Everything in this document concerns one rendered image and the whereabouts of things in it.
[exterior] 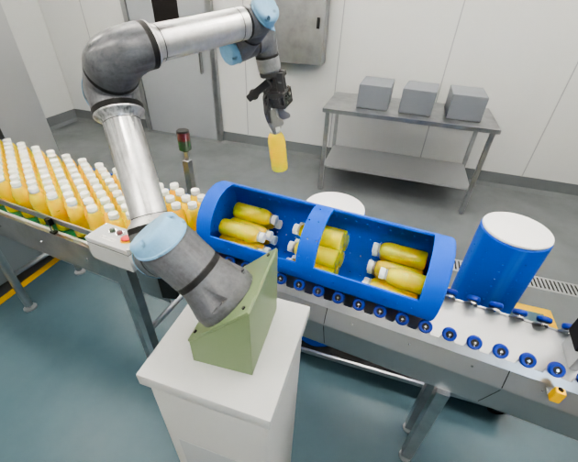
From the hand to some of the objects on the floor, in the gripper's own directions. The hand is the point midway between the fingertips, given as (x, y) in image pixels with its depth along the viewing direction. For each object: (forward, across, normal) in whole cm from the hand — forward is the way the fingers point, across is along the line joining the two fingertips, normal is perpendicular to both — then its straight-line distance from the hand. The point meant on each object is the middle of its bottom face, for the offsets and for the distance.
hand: (275, 127), depth 125 cm
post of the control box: (+127, -65, +63) cm, 156 cm away
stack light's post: (+134, 0, +80) cm, 156 cm away
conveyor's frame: (+122, -35, +128) cm, 180 cm away
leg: (+148, -47, -62) cm, 167 cm away
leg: (+150, -33, -62) cm, 166 cm away
